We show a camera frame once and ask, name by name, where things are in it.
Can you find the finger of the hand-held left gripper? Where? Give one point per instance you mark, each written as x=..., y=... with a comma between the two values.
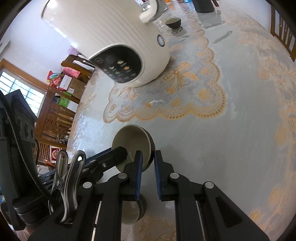
x=97, y=155
x=108, y=160

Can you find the red green snack packet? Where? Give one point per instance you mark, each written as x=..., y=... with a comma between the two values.
x=54, y=80

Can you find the purple cloth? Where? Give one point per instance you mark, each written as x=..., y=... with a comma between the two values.
x=73, y=50

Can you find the pink packet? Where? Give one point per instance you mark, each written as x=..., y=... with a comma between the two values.
x=70, y=71

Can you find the dark bowl grey inside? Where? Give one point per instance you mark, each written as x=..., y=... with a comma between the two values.
x=173, y=22
x=131, y=141
x=131, y=212

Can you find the white box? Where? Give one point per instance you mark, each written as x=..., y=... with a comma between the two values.
x=65, y=82

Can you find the black kettle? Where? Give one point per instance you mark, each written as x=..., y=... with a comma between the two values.
x=203, y=5

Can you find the gold lace table runner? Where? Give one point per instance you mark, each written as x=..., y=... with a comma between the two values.
x=185, y=97

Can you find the brown wooden chair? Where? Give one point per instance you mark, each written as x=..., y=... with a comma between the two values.
x=46, y=104
x=276, y=25

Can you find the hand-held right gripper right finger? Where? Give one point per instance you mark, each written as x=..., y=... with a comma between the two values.
x=158, y=173

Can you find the metal spring clip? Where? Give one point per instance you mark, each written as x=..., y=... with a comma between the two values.
x=69, y=185

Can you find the cream soy milk maker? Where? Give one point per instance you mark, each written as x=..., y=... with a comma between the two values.
x=92, y=30

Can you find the red book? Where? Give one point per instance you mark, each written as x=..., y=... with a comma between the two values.
x=55, y=154

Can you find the floral lace tablecloth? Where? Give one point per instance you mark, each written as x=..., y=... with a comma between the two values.
x=242, y=139

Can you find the wooden framed window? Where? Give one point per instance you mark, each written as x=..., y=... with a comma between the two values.
x=13, y=88

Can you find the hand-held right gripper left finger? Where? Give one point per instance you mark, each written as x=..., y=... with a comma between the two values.
x=138, y=173

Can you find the cardboard box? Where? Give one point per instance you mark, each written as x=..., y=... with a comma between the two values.
x=77, y=89

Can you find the green box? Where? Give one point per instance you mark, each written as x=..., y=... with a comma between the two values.
x=63, y=101

